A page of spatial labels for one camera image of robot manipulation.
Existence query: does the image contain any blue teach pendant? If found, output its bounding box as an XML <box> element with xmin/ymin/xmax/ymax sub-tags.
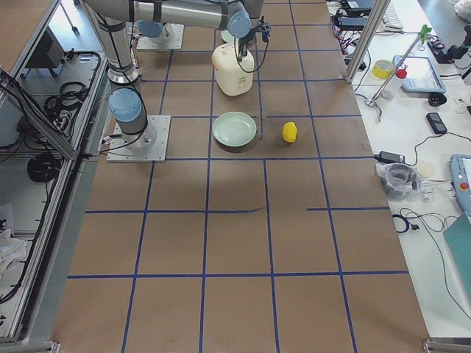
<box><xmin>386</xmin><ymin>56</ymin><xmax>446</xmax><ymax>93</ymax></box>

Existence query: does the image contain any yellow tape roll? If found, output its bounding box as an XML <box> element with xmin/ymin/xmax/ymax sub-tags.
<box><xmin>372</xmin><ymin>59</ymin><xmax>395</xmax><ymax>79</ymax></box>

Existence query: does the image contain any pale green plate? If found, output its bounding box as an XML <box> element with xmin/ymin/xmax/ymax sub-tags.
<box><xmin>212</xmin><ymin>112</ymin><xmax>257</xmax><ymax>147</ymax></box>
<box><xmin>220</xmin><ymin>30</ymin><xmax>234</xmax><ymax>43</ymax></box>

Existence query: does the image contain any black power adapter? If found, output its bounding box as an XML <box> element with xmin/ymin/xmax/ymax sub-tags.
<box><xmin>374</xmin><ymin>151</ymin><xmax>406</xmax><ymax>164</ymax></box>

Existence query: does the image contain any pale green plate left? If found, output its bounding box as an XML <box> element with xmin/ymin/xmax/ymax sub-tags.
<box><xmin>220</xmin><ymin>30</ymin><xmax>234</xmax><ymax>43</ymax></box>

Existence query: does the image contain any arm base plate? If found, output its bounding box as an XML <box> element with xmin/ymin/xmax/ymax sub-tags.
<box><xmin>137</xmin><ymin>21</ymin><xmax>184</xmax><ymax>51</ymax></box>
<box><xmin>106</xmin><ymin>115</ymin><xmax>171</xmax><ymax>163</ymax></box>

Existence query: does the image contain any pale green plate right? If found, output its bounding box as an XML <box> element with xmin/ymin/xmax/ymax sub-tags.
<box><xmin>212</xmin><ymin>112</ymin><xmax>257</xmax><ymax>147</ymax></box>

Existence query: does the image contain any bagged black cable coil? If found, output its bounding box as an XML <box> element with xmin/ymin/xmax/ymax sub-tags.
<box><xmin>375</xmin><ymin>163</ymin><xmax>430</xmax><ymax>201</ymax></box>

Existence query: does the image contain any white rice cooker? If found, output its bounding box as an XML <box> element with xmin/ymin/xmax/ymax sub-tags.
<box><xmin>211</xmin><ymin>43</ymin><xmax>255</xmax><ymax>96</ymax></box>

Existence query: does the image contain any aluminium frame post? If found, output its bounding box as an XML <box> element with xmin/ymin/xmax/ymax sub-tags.
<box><xmin>344</xmin><ymin>0</ymin><xmax>390</xmax><ymax>84</ymax></box>

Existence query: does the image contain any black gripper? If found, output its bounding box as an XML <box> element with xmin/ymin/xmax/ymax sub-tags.
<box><xmin>237</xmin><ymin>16</ymin><xmax>272</xmax><ymax>61</ymax></box>

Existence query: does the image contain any black smartphone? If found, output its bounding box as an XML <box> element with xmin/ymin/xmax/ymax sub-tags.
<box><xmin>426</xmin><ymin>113</ymin><xmax>447</xmax><ymax>135</ymax></box>

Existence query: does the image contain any yellow toy potato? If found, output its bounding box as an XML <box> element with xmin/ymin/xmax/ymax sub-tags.
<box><xmin>281</xmin><ymin>121</ymin><xmax>298</xmax><ymax>143</ymax></box>

